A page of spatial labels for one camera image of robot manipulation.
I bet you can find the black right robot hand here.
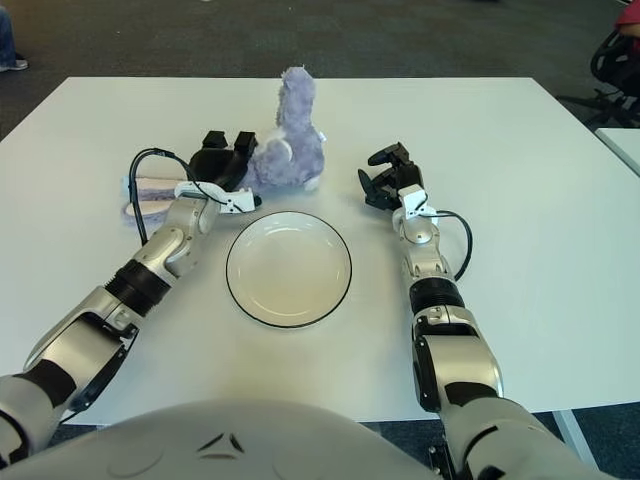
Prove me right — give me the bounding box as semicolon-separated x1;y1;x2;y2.
357;141;426;209

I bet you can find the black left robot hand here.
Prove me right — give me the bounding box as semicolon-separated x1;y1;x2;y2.
188;130;263;207

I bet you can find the purple plush bunny doll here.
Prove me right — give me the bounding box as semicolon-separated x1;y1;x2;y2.
118;66;329;229

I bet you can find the white plate with black rim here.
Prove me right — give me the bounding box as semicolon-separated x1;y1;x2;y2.
225;211;353;330

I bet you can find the white side table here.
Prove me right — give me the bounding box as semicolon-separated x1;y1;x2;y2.
597;128;640;177

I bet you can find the seated person in jeans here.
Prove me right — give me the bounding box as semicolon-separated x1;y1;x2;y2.
0;9;30;73

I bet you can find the black office chair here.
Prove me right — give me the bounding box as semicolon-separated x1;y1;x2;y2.
557;29;640;129

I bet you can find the grey robot torso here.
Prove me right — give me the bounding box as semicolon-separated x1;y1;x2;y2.
0;399;446;480

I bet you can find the person in red shirt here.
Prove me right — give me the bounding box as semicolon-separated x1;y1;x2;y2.
615;0;640;36

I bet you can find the white table leg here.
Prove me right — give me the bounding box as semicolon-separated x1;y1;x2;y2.
552;408;599;469

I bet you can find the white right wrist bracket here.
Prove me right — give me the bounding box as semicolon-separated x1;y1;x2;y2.
399;183;439;221

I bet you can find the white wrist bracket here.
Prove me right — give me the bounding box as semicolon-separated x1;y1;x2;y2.
399;183;439;221
173;182;257;215

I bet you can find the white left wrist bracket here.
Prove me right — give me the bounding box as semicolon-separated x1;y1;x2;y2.
173;182;257;215

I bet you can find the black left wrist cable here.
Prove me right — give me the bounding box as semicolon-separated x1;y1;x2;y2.
127;147;221;246

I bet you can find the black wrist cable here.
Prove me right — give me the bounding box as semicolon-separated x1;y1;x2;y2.
434;209;474;281
127;147;221;246

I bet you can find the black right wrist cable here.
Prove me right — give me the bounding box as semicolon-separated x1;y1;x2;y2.
434;209;474;281

